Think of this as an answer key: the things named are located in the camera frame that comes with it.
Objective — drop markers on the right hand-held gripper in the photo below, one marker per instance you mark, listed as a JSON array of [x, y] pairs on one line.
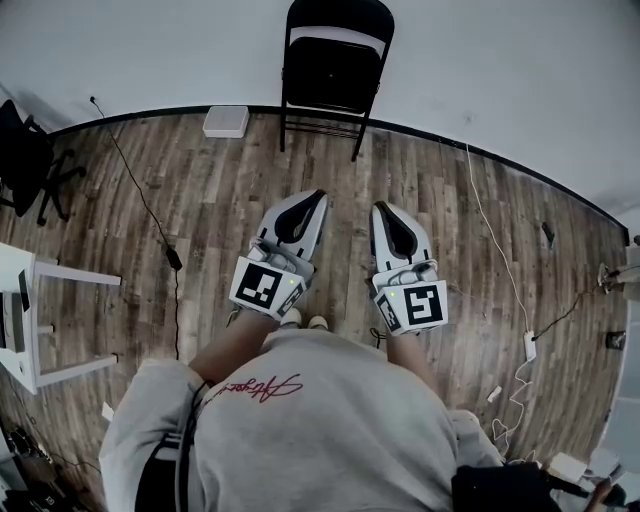
[[415, 305]]

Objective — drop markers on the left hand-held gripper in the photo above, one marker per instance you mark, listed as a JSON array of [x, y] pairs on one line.
[[260, 287]]

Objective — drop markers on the black folding chair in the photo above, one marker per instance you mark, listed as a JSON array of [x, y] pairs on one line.
[[332, 70]]

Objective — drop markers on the person's left forearm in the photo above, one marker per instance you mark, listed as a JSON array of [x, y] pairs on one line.
[[225, 350]]

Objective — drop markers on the person's right forearm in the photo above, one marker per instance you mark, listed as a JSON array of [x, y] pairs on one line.
[[407, 357]]

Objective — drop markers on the black office chair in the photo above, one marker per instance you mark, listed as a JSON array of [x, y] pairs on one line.
[[27, 165]]

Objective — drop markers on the person's left shoe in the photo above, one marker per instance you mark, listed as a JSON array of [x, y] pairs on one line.
[[292, 318]]

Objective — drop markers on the person's shoe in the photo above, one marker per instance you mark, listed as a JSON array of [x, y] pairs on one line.
[[292, 318], [318, 322]]

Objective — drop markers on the person's right shoe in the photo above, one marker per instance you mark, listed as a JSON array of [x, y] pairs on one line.
[[318, 322]]

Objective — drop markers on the white flat box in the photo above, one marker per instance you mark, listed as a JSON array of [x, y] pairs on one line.
[[226, 121]]

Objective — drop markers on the small black floor object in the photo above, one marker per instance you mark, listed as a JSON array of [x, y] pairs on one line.
[[548, 234]]

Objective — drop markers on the white power adapter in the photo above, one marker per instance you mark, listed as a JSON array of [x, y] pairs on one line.
[[530, 345]]

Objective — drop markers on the small white scrap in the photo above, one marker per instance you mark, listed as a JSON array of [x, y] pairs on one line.
[[494, 394]]

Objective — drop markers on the grey sweatshirt with red print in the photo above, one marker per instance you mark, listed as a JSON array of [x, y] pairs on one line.
[[320, 430]]

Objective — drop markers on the small dark square object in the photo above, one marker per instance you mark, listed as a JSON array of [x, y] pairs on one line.
[[615, 340]]

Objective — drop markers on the small white paper piece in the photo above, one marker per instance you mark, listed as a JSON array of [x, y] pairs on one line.
[[107, 410]]

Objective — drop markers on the black bag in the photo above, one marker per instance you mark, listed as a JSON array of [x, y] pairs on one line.
[[500, 490]]

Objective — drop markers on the white table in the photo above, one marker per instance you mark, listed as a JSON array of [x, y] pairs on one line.
[[30, 320]]

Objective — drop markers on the white cardboard box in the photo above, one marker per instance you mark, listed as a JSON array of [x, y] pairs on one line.
[[569, 467]]

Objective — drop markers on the dark equipment clutter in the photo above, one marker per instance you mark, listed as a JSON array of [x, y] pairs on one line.
[[30, 470]]

